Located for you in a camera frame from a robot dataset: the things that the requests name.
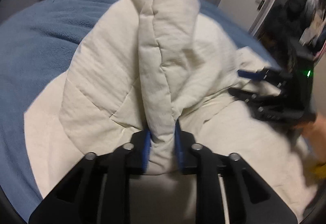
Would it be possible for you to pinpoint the cream hooded padded coat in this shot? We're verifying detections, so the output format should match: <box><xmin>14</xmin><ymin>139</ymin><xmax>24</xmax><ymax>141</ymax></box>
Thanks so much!
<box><xmin>24</xmin><ymin>0</ymin><xmax>317</xmax><ymax>223</ymax></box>

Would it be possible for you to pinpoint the person's right hand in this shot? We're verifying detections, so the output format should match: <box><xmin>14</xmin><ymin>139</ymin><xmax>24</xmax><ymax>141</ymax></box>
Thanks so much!
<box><xmin>295</xmin><ymin>113</ymin><xmax>326</xmax><ymax>163</ymax></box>

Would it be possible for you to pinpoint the blue fleece bed blanket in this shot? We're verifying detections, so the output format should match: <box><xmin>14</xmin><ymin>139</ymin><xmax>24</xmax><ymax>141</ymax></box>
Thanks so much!
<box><xmin>1</xmin><ymin>0</ymin><xmax>276</xmax><ymax>221</ymax></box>

